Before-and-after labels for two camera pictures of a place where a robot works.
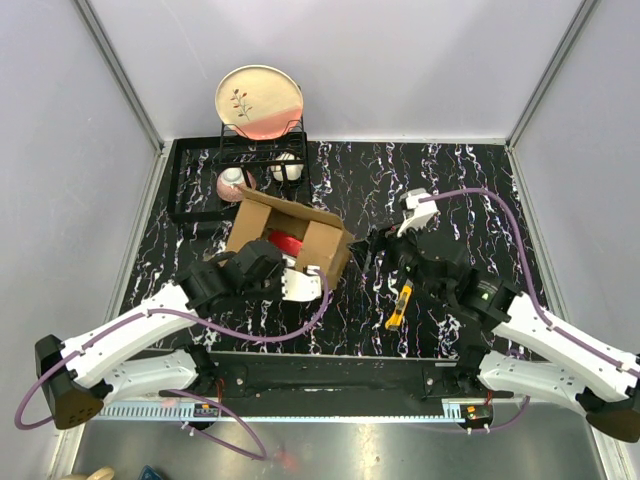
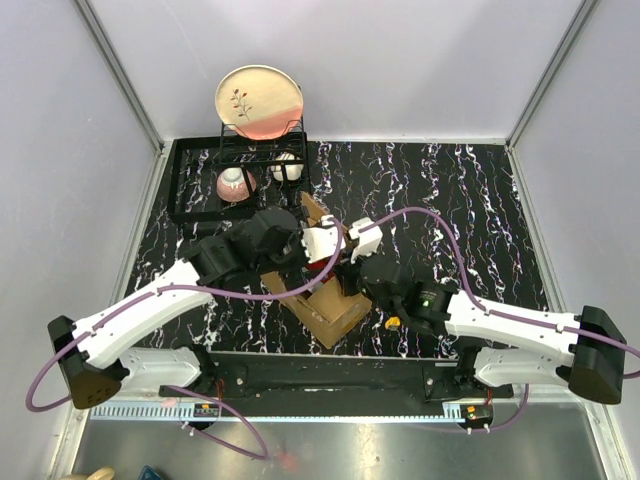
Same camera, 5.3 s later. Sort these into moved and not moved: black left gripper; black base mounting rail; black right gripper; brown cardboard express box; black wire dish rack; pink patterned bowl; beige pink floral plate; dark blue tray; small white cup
Moved: brown cardboard express box; black right gripper; black left gripper
Not moved: beige pink floral plate; black wire dish rack; dark blue tray; pink patterned bowl; black base mounting rail; small white cup
